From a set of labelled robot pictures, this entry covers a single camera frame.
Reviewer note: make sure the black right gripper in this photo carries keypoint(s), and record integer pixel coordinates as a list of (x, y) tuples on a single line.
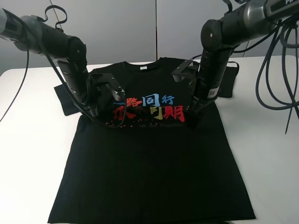
[(211, 71)]

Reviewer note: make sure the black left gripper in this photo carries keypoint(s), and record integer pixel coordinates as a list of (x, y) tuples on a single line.
[(78, 81)]

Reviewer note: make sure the black printed t-shirt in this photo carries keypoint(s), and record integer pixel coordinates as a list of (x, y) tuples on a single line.
[(144, 165)]

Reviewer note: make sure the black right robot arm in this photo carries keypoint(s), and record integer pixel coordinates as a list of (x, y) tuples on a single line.
[(253, 19)]

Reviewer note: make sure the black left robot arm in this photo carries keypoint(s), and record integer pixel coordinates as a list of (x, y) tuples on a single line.
[(65, 53)]

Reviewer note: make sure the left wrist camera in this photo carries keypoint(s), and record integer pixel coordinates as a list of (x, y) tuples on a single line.
[(107, 79)]

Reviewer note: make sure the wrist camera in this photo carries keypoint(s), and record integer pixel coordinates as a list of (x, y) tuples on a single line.
[(107, 79), (185, 70)]

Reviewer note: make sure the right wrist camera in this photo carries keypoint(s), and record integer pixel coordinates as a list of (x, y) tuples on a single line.
[(185, 70)]

